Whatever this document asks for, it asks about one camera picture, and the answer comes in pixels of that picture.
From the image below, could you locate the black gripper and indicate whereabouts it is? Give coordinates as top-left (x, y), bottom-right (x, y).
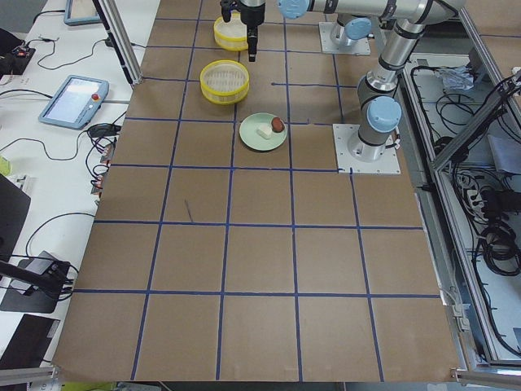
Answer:
top-left (220, 0), bottom-right (265, 62)

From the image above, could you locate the black camera stand base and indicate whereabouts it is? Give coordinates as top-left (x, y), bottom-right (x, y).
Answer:
top-left (1, 252), bottom-right (73, 314)

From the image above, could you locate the yellow steamer basket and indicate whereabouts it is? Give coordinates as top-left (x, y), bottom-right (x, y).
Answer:
top-left (213, 13), bottom-right (248, 51)
top-left (199, 59), bottom-right (250, 105)

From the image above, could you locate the far blue teach pendant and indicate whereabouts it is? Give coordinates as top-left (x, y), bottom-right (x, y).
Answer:
top-left (63, 0), bottom-right (101, 26)

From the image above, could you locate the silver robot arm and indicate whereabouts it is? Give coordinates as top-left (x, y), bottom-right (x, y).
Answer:
top-left (220, 1), bottom-right (372, 62)
top-left (278, 0), bottom-right (465, 163)

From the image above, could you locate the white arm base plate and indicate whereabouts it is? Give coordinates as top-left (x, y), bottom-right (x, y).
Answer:
top-left (333, 124), bottom-right (401, 175)

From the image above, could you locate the red-brown bun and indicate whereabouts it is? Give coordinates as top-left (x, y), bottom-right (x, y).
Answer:
top-left (270, 117), bottom-right (285, 133)

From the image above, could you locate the near blue teach pendant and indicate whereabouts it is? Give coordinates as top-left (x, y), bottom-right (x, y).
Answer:
top-left (38, 75), bottom-right (109, 130)

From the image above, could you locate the light green plate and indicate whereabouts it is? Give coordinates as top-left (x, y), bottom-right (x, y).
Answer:
top-left (239, 112), bottom-right (287, 152)

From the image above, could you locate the crumpled white cloth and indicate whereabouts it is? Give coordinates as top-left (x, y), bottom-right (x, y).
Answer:
top-left (435, 66), bottom-right (474, 90)

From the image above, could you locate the aluminium frame post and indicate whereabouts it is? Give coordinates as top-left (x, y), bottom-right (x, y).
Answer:
top-left (93, 0), bottom-right (142, 86)

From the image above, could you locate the white steamed bun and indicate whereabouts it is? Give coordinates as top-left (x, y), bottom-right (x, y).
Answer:
top-left (256, 124), bottom-right (273, 139)

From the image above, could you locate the blue teach pendant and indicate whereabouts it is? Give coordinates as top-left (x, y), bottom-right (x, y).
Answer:
top-left (63, 0), bottom-right (101, 26)
top-left (38, 75), bottom-right (109, 130)

